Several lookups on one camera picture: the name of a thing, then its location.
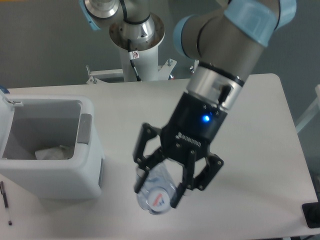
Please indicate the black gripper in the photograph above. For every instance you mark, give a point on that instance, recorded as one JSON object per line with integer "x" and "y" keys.
{"x": 185, "y": 139}

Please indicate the crushed clear plastic bottle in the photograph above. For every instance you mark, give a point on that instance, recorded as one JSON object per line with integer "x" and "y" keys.
{"x": 158, "y": 191}

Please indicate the white paper wrapper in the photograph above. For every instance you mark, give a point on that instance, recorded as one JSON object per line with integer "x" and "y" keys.
{"x": 61, "y": 152}

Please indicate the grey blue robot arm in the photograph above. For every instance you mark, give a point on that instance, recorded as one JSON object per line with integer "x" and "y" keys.
{"x": 227, "y": 43}

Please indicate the white open trash can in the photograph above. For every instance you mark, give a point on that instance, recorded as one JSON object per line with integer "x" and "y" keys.
{"x": 32, "y": 122}

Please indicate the black device at table edge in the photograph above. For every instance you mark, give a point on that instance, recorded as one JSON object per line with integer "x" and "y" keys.
{"x": 311, "y": 213}

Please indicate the black pen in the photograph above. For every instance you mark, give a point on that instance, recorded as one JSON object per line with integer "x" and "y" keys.
{"x": 6, "y": 203}

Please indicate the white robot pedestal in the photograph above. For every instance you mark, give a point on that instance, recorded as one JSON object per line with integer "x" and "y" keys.
{"x": 138, "y": 46}

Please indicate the white clamp post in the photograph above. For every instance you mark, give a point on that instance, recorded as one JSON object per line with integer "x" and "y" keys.
{"x": 193, "y": 67}

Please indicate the white metal frame right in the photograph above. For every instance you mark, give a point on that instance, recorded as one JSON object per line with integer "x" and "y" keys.
{"x": 312, "y": 110}

